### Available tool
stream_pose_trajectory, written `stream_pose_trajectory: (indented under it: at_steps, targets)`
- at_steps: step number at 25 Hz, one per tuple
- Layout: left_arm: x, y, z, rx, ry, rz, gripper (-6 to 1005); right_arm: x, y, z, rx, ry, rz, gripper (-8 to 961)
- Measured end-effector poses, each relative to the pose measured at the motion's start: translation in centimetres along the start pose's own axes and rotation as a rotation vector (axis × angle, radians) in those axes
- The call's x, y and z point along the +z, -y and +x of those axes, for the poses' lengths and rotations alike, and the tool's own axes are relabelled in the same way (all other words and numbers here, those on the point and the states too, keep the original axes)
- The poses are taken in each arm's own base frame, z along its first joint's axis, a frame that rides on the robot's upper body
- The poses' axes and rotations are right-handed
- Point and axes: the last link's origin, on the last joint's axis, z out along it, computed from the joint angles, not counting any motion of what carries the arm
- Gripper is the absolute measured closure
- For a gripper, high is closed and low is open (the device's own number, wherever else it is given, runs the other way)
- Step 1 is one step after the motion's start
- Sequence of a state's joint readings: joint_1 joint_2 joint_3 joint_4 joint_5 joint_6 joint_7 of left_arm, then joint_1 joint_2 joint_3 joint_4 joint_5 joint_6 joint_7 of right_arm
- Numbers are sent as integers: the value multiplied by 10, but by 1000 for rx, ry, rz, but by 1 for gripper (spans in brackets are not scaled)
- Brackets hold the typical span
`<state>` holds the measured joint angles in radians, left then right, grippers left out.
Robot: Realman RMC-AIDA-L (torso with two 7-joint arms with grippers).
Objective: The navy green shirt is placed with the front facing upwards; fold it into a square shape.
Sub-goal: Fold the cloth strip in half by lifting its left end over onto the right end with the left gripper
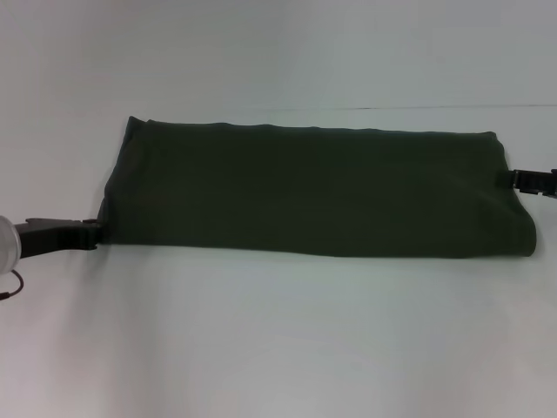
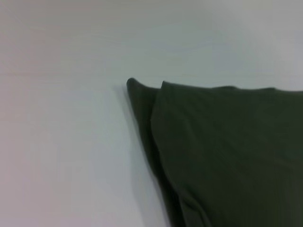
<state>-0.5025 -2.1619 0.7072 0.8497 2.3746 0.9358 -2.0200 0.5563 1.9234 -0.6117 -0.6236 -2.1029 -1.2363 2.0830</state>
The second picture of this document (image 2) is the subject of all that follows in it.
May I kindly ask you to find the dark green FREE t-shirt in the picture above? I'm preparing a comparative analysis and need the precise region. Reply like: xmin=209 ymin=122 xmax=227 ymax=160
xmin=126 ymin=77 xmax=303 ymax=227

